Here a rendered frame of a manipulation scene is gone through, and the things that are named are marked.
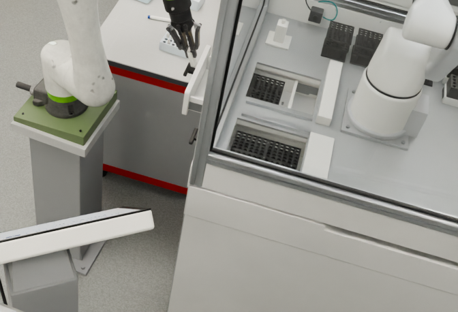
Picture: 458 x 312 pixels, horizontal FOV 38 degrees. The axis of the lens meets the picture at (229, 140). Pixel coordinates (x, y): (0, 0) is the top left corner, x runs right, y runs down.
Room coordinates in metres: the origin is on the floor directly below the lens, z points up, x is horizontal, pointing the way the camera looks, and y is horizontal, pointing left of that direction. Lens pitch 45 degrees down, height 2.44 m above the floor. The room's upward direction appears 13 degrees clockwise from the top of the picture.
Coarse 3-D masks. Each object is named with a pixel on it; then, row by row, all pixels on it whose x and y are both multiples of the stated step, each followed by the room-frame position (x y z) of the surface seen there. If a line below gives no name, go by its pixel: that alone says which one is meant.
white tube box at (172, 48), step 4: (168, 32) 2.18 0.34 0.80; (164, 36) 2.15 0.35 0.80; (164, 40) 2.13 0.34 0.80; (172, 40) 2.14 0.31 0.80; (160, 44) 2.11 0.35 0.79; (164, 44) 2.10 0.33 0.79; (168, 44) 2.10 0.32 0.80; (172, 44) 2.12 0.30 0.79; (188, 44) 2.13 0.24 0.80; (160, 48) 2.11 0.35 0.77; (164, 48) 2.10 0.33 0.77; (168, 48) 2.10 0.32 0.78; (172, 48) 2.10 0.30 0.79; (176, 48) 2.10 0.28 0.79; (172, 52) 2.10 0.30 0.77; (176, 52) 2.09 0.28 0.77; (180, 52) 2.09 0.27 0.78; (184, 52) 2.09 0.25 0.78; (180, 56) 2.09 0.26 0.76; (184, 56) 2.09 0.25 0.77
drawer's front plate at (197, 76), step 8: (208, 48) 1.96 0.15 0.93; (208, 56) 1.96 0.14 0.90; (200, 64) 1.86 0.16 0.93; (200, 72) 1.86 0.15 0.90; (192, 80) 1.77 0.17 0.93; (200, 80) 1.88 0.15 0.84; (192, 88) 1.74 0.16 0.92; (184, 96) 1.70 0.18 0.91; (184, 104) 1.70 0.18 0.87; (184, 112) 1.70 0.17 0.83
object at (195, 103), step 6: (210, 60) 1.96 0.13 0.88; (204, 72) 1.94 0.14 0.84; (204, 78) 1.90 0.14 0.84; (204, 84) 1.87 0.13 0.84; (198, 90) 1.83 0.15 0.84; (204, 90) 1.84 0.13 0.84; (192, 96) 1.72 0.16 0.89; (198, 96) 1.80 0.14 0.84; (192, 102) 1.72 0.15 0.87; (198, 102) 1.72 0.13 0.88; (192, 108) 1.72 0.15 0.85; (198, 108) 1.71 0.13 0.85
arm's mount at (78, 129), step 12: (24, 108) 1.60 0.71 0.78; (36, 108) 1.61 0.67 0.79; (96, 108) 1.65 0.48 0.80; (108, 108) 1.70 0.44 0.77; (24, 120) 1.54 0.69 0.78; (36, 120) 1.55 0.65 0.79; (48, 120) 1.56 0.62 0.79; (60, 120) 1.57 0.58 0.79; (72, 120) 1.58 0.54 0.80; (84, 120) 1.59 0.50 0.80; (96, 120) 1.60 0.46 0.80; (48, 132) 1.53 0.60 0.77; (60, 132) 1.52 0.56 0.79; (72, 132) 1.52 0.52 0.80; (84, 132) 1.53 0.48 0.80; (84, 144) 1.51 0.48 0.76
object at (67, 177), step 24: (48, 144) 1.56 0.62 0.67; (72, 144) 1.50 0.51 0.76; (96, 144) 1.67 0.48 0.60; (48, 168) 1.56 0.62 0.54; (72, 168) 1.54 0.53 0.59; (96, 168) 1.67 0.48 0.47; (48, 192) 1.56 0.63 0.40; (72, 192) 1.54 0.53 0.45; (96, 192) 1.68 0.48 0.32; (48, 216) 1.56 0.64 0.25; (72, 216) 1.54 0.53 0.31
